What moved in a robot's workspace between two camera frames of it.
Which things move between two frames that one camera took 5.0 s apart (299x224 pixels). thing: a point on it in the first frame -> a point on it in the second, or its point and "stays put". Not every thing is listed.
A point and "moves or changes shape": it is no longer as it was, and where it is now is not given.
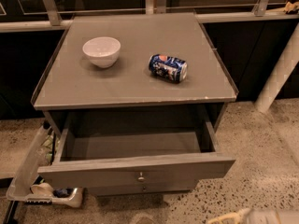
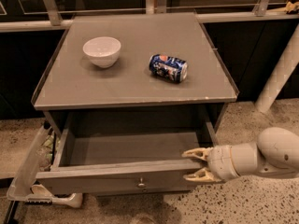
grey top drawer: [136, 146] moves or changes shape
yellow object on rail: [291, 7] stays put
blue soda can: [173, 69] stays put
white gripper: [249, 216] -> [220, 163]
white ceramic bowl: [103, 51] stays put
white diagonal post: [280, 73] stays put
